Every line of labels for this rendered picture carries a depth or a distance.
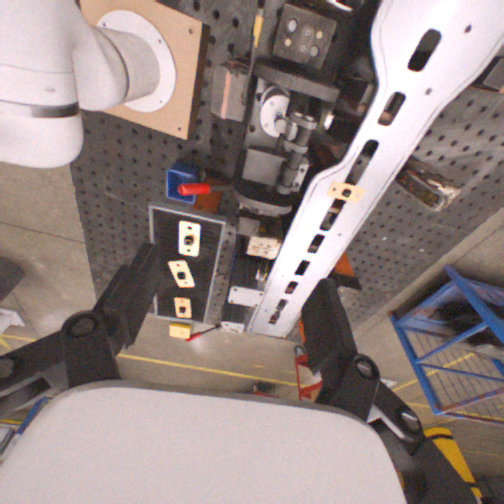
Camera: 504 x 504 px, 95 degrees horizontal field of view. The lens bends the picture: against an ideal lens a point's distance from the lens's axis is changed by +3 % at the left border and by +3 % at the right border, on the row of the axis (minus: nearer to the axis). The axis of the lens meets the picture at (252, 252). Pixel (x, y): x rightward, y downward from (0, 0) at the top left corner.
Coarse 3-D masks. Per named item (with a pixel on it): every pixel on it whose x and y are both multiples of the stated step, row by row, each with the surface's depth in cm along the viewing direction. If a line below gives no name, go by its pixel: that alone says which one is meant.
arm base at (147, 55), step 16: (112, 16) 51; (128, 16) 51; (112, 32) 43; (128, 32) 52; (144, 32) 52; (128, 48) 44; (144, 48) 50; (160, 48) 54; (128, 64) 43; (144, 64) 49; (160, 64) 56; (144, 80) 50; (160, 80) 58; (128, 96) 46; (144, 96) 58; (160, 96) 60
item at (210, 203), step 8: (208, 176) 85; (216, 176) 86; (216, 184) 82; (216, 192) 78; (224, 192) 89; (200, 200) 72; (208, 200) 73; (216, 200) 74; (192, 208) 68; (200, 208) 69; (208, 208) 70; (216, 208) 71
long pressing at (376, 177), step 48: (384, 0) 35; (432, 0) 35; (480, 0) 35; (384, 48) 39; (480, 48) 38; (384, 96) 43; (432, 96) 43; (384, 144) 49; (384, 192) 56; (288, 240) 66; (336, 240) 66
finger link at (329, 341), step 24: (336, 288) 12; (312, 312) 13; (336, 312) 11; (312, 336) 12; (336, 336) 10; (312, 360) 11; (336, 360) 10; (336, 384) 10; (384, 384) 10; (384, 408) 9; (408, 408) 9; (408, 432) 8
